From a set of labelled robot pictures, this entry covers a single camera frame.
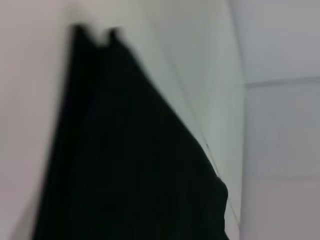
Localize black shirt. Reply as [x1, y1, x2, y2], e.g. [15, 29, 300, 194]
[31, 23, 230, 240]

